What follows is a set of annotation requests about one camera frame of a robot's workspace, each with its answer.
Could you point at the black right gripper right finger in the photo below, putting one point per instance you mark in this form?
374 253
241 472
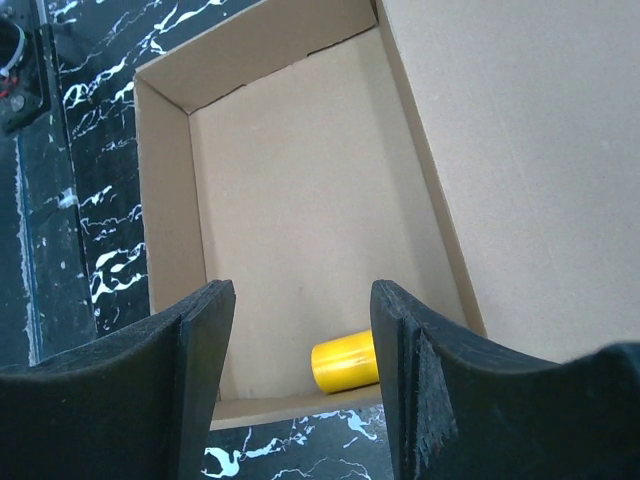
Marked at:
460 406

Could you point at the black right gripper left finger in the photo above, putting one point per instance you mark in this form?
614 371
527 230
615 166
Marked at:
135 404

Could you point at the small yellow cylinder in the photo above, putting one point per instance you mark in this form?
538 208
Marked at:
345 363

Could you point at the brown cardboard box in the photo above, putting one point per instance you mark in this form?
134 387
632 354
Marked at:
484 155

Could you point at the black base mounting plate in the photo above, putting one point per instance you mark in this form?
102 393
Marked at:
26 64

